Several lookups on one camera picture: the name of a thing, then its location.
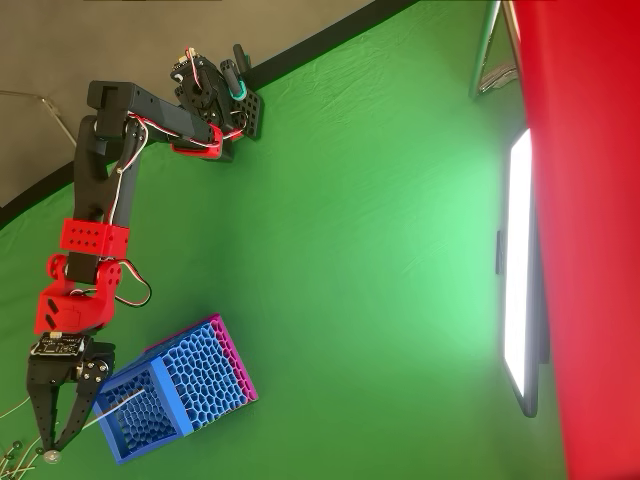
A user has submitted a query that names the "thin beige stick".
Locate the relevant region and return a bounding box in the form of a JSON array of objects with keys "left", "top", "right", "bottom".
[{"left": 43, "top": 389, "right": 148, "bottom": 464}]

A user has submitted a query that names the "blue and pink mesh basket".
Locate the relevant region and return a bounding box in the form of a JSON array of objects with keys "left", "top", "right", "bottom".
[{"left": 91, "top": 313, "right": 260, "bottom": 465}]

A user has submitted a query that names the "pile of beige sticks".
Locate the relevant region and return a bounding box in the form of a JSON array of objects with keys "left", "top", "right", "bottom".
[{"left": 9, "top": 434, "right": 46, "bottom": 471}]

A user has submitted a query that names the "green cloth with black edge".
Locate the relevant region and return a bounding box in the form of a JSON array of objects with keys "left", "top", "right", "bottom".
[{"left": 0, "top": 0, "right": 569, "bottom": 480}]

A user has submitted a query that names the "black and teal clamp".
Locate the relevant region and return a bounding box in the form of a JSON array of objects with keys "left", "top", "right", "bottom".
[{"left": 219, "top": 43, "right": 251, "bottom": 104}]

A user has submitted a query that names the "flat LED light panel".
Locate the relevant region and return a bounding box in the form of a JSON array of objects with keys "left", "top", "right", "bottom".
[{"left": 494, "top": 127, "right": 551, "bottom": 419}]

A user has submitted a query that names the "chrome tube stand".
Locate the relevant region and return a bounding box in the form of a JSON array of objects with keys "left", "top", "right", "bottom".
[{"left": 468, "top": 0, "right": 524, "bottom": 101}]

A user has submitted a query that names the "looped servo cable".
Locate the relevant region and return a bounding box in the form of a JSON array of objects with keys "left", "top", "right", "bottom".
[{"left": 112, "top": 257, "right": 153, "bottom": 308}]

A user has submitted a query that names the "long servo cable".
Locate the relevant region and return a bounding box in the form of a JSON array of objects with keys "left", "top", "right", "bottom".
[{"left": 106, "top": 113, "right": 224, "bottom": 226}]

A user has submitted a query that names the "grey floor cable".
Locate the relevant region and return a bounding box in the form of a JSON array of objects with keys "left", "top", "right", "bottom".
[{"left": 0, "top": 89, "right": 86, "bottom": 157}]

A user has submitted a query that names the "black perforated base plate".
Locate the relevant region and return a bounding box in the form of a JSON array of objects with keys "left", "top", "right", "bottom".
[{"left": 219, "top": 89, "right": 265, "bottom": 164}]

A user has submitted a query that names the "large red post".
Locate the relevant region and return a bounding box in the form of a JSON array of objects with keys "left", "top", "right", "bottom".
[{"left": 509, "top": 0, "right": 640, "bottom": 480}]

